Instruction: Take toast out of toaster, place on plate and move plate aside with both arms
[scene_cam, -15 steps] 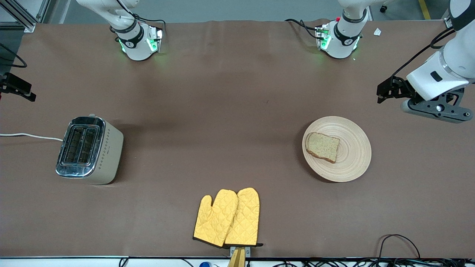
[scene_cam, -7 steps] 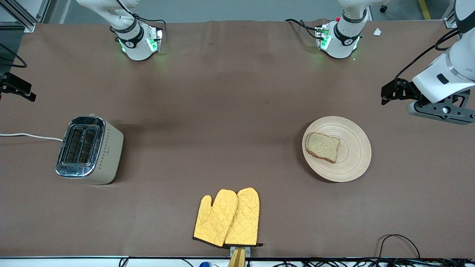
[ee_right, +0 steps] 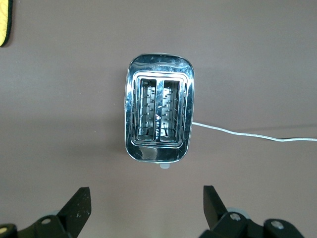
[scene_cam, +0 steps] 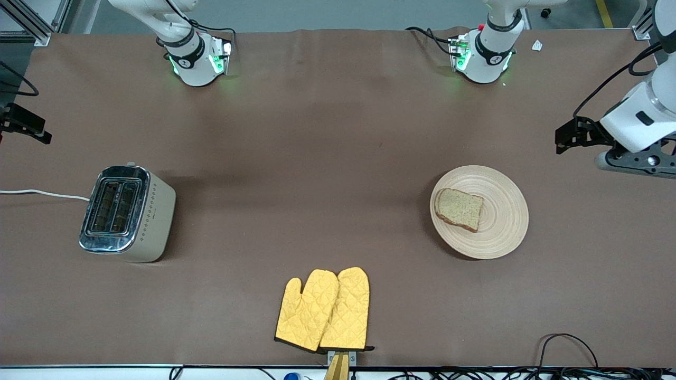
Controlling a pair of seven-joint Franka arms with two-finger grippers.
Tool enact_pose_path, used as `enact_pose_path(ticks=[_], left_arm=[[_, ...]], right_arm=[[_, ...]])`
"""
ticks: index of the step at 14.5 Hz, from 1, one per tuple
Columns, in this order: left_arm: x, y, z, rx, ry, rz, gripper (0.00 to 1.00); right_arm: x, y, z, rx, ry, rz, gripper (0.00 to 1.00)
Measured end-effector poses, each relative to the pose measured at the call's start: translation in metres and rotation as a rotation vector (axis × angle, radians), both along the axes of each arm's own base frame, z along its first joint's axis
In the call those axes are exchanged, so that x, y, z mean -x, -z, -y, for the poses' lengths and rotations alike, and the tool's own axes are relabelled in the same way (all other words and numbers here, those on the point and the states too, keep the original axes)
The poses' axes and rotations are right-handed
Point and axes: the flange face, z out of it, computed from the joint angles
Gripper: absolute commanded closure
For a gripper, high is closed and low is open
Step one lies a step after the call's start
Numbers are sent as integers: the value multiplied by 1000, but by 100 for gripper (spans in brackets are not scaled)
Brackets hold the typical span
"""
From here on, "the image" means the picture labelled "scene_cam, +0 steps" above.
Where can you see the round wooden plate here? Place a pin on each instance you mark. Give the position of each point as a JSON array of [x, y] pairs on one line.
[[501, 221]]

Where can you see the brown toast slice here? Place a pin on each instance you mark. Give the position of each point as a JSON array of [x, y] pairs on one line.
[[459, 210]]

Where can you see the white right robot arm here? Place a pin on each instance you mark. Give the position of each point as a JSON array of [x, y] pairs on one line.
[[195, 68]]

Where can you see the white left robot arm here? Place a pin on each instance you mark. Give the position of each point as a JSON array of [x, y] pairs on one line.
[[486, 66]]

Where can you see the white paper scrap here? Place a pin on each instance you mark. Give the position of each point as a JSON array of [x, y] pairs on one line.
[[537, 45]]

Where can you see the beige chrome toaster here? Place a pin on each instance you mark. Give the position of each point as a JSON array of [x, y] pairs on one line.
[[153, 221]]

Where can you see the brown table cover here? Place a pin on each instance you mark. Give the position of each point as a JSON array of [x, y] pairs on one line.
[[338, 95]]

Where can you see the yellow quilted oven mitt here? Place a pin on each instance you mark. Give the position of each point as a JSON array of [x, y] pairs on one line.
[[306, 311], [348, 311]]

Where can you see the aluminium frame profile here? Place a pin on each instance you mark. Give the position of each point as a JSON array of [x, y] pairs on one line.
[[641, 32], [26, 16]]

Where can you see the small metal bracket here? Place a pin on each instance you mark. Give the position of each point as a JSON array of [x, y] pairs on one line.
[[353, 358]]

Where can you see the wooden stand post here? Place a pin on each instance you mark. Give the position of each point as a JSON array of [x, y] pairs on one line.
[[338, 370]]

